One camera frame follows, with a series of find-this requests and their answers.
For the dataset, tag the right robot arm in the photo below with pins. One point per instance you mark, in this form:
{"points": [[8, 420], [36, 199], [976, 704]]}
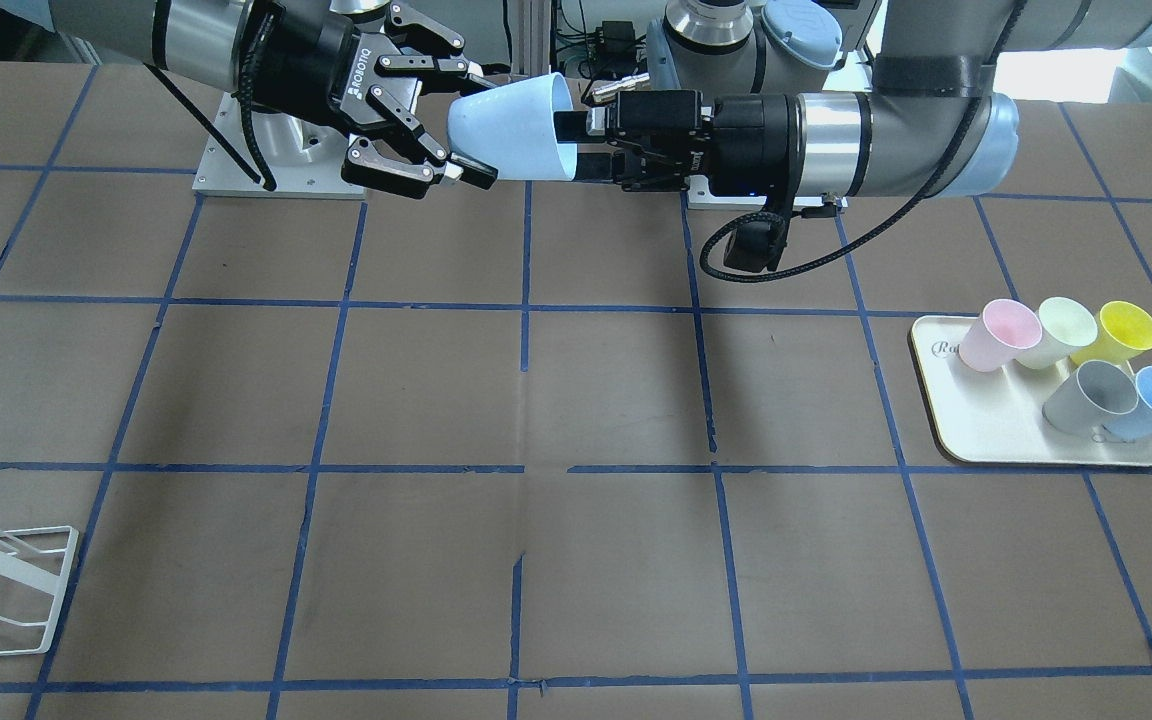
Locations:
{"points": [[358, 73]]}

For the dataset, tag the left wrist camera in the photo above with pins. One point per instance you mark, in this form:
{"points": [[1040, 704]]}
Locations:
{"points": [[755, 242]]}

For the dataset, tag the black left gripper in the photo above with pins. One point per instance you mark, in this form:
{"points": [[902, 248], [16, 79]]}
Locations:
{"points": [[754, 135]]}

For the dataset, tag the yellow plastic cup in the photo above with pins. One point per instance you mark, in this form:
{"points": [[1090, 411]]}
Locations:
{"points": [[1124, 331]]}

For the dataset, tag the pink plastic cup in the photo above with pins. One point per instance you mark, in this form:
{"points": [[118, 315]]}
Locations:
{"points": [[1004, 330]]}

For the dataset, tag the cream plastic cup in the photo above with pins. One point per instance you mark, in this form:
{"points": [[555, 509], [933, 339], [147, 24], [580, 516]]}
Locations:
{"points": [[1066, 326]]}

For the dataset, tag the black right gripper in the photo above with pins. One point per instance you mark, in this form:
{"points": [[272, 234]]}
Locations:
{"points": [[308, 62]]}

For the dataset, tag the light blue plastic cup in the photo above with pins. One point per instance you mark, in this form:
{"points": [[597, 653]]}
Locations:
{"points": [[511, 129]]}

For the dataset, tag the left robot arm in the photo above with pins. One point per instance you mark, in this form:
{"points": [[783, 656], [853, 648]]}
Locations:
{"points": [[930, 112]]}

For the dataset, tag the grey plastic cup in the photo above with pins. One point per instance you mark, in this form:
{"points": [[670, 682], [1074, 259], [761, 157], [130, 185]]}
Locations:
{"points": [[1095, 393]]}

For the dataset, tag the cream serving tray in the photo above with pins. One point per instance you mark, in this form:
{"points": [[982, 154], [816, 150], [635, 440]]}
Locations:
{"points": [[996, 418]]}

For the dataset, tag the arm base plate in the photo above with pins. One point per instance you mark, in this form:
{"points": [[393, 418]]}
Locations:
{"points": [[700, 197], [305, 160]]}

